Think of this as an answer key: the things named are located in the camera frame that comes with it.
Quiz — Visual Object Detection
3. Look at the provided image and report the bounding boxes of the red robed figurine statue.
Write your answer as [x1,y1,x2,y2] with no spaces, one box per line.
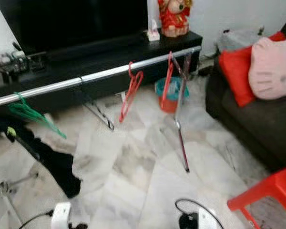
[157,0,194,38]

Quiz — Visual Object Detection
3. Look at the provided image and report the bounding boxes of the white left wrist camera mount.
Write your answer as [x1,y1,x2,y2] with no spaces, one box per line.
[50,202,72,229]

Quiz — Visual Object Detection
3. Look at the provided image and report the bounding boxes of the green plastic hanger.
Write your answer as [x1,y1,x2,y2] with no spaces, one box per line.
[8,92,67,139]

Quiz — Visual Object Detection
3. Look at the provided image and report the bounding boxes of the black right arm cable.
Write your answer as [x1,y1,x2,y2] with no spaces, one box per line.
[175,198,225,229]

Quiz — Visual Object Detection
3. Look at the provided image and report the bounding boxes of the black plastic hanger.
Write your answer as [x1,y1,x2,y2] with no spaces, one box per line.
[79,79,115,131]

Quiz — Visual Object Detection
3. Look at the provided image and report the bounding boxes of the white pink tissue box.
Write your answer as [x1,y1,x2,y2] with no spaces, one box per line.
[145,19,160,42]

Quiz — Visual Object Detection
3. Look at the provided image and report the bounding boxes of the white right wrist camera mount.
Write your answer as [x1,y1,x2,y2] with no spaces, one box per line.
[196,208,217,229]

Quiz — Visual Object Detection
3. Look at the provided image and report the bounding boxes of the black TV console cabinet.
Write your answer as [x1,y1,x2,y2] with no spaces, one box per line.
[0,30,203,115]

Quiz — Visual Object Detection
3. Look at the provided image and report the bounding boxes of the black garment green logo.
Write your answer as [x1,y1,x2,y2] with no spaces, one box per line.
[0,114,82,198]

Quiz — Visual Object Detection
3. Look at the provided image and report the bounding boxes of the red plastic hanger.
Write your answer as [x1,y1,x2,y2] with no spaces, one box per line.
[164,52,177,110]
[119,62,144,123]

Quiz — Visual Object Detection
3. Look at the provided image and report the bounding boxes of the grey fabric sofa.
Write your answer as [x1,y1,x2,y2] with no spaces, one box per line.
[205,10,286,172]

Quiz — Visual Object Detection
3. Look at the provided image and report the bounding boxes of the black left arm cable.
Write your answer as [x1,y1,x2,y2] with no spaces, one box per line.
[18,210,55,229]

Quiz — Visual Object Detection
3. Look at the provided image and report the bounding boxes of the black soundbar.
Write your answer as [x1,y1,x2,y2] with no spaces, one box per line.
[48,33,149,60]

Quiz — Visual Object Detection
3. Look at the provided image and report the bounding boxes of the side table white lace cloth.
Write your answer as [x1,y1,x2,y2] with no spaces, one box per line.
[215,28,277,52]

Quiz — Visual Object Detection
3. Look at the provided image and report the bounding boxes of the red bin teal bag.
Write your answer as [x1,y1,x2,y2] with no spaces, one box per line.
[155,76,189,114]

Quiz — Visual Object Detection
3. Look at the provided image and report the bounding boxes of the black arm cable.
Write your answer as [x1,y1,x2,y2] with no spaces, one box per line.
[18,210,55,229]
[175,198,225,229]

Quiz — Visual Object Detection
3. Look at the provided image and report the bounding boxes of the green remote holder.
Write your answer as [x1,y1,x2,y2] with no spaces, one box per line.
[10,42,27,70]

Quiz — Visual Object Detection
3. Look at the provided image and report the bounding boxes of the pink cat face pillow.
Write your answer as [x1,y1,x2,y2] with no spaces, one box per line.
[248,37,286,101]

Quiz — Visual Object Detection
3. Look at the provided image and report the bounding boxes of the red pillow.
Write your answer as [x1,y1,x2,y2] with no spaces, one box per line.
[218,31,286,108]

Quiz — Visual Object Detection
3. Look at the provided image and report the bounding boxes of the black flat screen television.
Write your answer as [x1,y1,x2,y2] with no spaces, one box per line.
[0,0,148,54]

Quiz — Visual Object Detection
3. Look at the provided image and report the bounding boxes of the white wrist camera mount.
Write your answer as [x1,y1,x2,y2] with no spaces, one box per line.
[50,202,72,229]
[196,208,217,229]

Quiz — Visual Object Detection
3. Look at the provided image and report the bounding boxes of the black phone stand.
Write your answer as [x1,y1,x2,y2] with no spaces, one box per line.
[0,64,15,83]

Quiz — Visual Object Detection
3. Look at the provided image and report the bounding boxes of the red plastic stool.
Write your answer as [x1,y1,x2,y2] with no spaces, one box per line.
[227,164,286,229]

